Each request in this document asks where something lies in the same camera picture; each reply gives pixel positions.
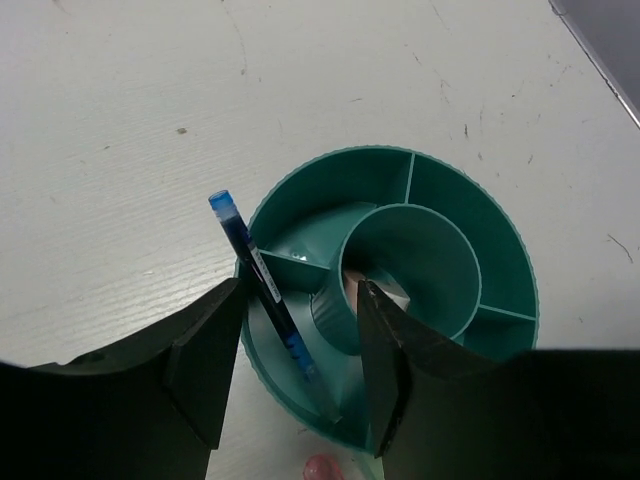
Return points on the pink eraser pen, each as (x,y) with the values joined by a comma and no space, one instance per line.
(322,467)

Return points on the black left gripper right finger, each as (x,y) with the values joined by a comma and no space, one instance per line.
(441,411)

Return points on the pink white stapler box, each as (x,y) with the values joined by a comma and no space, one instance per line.
(374,295)

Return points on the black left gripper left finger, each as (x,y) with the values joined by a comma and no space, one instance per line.
(148,406)

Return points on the dark blue gel pen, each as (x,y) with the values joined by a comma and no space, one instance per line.
(250,257)

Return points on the teal round desk organizer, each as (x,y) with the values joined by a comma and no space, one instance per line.
(403,219)

